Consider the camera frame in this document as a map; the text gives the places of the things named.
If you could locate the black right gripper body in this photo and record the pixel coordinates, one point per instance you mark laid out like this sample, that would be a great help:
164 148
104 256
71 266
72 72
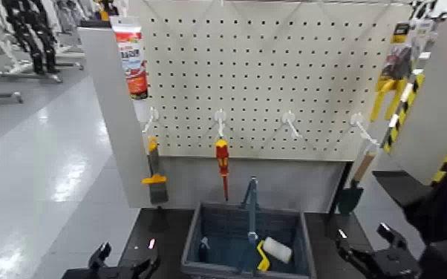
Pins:
397 267

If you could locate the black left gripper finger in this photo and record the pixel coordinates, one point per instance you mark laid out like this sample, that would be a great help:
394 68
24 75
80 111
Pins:
147 268
99 255

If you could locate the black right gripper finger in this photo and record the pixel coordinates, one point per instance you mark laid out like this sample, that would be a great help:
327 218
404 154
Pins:
395 239
354 253

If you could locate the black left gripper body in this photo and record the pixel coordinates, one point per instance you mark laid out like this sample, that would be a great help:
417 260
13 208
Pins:
102 274

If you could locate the white zip tie loop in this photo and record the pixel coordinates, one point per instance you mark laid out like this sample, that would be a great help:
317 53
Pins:
372 145

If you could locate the small dark tool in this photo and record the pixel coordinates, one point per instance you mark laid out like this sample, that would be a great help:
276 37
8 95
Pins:
204 249

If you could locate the white pegboard hook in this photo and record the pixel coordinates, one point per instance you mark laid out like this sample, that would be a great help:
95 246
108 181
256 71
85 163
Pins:
357 120
288 117
153 115
220 116

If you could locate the red yellow screwdriver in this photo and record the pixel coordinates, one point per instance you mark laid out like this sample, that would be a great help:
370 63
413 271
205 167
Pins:
222 156

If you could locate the grey stand side panel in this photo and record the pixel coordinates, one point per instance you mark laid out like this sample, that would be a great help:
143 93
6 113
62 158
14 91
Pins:
110 117

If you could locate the grey partition with hazard tape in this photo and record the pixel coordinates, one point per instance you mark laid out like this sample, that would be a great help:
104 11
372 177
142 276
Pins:
438 97

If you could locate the white perforated pegboard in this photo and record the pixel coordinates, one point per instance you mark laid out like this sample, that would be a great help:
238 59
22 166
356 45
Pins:
270 78

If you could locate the grey wheeled stand base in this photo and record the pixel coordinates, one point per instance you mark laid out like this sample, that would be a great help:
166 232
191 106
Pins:
24 75

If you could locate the red white tube package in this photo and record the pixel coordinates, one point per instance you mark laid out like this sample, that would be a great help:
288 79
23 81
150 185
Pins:
133 58

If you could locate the yellow black label card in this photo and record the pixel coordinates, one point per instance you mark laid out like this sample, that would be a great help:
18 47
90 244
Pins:
401 33

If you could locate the white packaged goods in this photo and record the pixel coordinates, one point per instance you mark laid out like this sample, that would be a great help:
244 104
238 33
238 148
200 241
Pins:
428 27

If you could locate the black humanoid robot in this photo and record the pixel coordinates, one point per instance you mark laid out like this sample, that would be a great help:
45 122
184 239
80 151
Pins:
32 35

